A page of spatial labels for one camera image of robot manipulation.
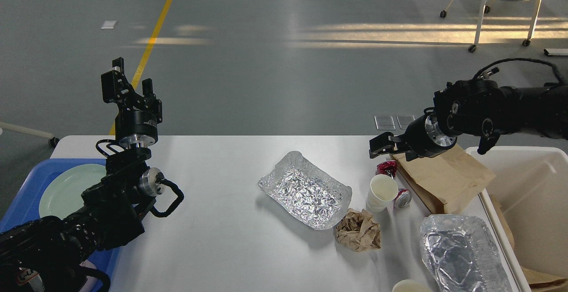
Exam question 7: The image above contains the crumpled foil under arm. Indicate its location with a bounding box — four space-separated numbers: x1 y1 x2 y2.
419 214 513 292

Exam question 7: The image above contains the white paper cup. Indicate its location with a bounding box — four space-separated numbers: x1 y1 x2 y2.
367 174 399 213

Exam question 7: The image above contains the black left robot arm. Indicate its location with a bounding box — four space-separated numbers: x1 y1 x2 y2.
0 57 184 292

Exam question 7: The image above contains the blue plastic tray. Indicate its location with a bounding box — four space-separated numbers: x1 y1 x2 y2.
1 158 120 292

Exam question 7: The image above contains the light green plate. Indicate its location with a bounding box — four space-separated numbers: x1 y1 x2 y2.
39 163 106 219

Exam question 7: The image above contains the white plastic bin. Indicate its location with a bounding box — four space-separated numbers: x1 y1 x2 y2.
466 146 568 292

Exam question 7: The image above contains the crumpled brown paper ball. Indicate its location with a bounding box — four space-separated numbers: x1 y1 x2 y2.
335 208 382 253

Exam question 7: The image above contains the brown paper in bin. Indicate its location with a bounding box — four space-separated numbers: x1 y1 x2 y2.
489 195 568 292

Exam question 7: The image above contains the crushed red soda can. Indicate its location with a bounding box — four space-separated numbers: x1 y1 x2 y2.
375 160 412 209

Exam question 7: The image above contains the white leg with caster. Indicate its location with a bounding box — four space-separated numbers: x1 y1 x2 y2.
0 122 59 148

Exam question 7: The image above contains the white bar on floor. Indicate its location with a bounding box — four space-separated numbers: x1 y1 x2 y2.
543 48 568 57

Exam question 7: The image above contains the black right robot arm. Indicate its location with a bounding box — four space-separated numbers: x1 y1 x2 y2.
368 58 568 161

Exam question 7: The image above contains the white cup bottom edge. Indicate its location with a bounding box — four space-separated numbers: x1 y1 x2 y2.
392 279 432 292

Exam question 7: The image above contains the pink mug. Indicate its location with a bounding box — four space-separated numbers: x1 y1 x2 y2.
80 260 98 292

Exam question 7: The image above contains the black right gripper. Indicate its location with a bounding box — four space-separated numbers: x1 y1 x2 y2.
369 114 457 162

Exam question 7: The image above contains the brown paper bag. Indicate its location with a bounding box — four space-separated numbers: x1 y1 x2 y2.
391 145 496 214

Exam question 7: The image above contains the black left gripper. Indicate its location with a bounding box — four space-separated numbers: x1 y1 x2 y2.
101 58 163 148

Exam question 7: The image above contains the aluminium foil tray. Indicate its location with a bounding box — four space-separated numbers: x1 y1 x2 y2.
258 151 352 231

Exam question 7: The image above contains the white paper on floor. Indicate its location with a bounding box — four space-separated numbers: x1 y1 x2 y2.
100 20 118 30

